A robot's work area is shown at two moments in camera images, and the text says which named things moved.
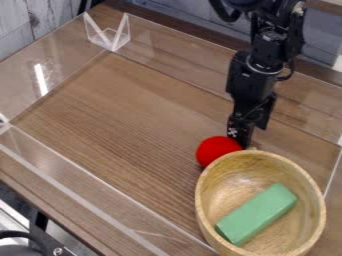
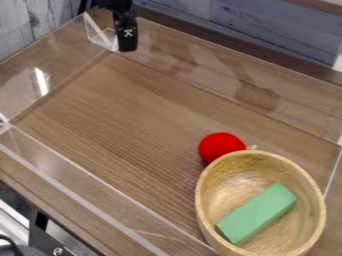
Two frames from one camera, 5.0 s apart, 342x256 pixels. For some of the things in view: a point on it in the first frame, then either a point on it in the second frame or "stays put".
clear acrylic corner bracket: [108, 38] stays put
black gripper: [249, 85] → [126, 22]
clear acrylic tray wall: [101, 130] stays put
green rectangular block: [256, 213] stays put
